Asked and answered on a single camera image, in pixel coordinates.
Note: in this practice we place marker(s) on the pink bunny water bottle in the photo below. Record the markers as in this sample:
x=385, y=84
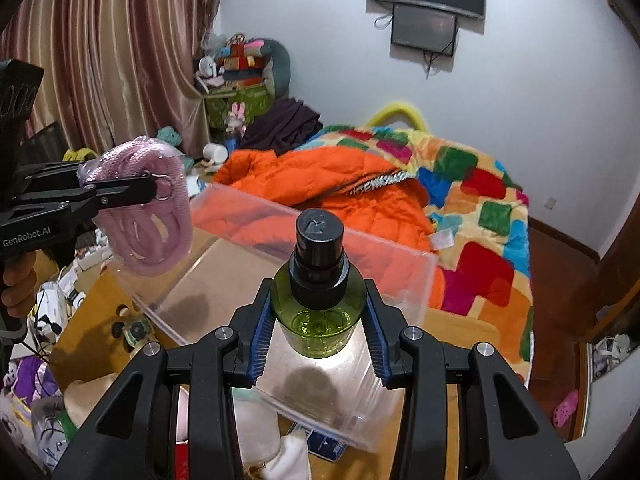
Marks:
x=235, y=126

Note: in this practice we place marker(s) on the orange puffer jacket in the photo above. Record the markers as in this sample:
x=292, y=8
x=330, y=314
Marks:
x=330, y=185

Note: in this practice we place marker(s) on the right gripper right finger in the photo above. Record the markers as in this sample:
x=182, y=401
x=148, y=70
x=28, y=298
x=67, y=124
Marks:
x=503, y=432

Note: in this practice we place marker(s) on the blue staple box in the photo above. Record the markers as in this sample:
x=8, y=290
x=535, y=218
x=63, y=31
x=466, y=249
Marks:
x=320, y=445

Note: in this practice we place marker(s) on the pile of plush toys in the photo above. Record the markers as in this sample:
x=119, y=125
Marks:
x=237, y=62

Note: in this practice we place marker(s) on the clear plastic storage bin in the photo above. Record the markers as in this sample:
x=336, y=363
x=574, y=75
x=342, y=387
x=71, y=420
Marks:
x=318, y=368

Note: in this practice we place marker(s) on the striped pink curtain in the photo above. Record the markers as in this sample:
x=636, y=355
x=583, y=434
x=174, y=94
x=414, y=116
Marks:
x=113, y=69

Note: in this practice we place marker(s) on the colourful patchwork blanket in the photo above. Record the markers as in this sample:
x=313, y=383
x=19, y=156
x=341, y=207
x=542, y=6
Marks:
x=480, y=221

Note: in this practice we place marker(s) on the small wall monitor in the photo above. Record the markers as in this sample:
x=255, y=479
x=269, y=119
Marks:
x=419, y=28

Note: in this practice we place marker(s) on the pink croc shoe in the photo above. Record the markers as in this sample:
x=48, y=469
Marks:
x=564, y=411

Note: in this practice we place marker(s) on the green spray bottle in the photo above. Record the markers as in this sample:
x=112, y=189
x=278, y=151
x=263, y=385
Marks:
x=318, y=296

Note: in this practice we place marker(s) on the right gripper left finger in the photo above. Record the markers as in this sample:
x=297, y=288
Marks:
x=132, y=431

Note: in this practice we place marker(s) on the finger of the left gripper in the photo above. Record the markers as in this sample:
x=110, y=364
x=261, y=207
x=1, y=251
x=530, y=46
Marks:
x=121, y=192

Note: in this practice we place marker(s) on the left hand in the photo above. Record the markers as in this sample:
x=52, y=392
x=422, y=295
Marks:
x=20, y=279

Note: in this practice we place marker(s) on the white mug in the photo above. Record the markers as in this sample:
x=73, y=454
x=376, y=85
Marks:
x=215, y=153

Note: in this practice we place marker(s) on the yellow foam hoop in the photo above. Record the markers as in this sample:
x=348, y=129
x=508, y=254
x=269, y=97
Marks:
x=398, y=111

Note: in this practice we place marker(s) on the black chair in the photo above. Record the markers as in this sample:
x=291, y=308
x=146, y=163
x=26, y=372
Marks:
x=47, y=145

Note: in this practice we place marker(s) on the teal dinosaur rocking toy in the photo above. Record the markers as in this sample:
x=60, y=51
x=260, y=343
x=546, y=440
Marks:
x=171, y=136

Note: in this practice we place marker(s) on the white cloth pouch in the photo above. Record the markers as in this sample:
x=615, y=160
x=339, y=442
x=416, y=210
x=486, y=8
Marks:
x=265, y=453

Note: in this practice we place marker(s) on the green storage box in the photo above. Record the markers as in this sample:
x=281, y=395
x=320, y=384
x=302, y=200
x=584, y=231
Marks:
x=219, y=104

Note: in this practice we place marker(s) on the dark purple garment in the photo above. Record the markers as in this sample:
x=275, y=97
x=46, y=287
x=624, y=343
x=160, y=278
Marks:
x=288, y=124

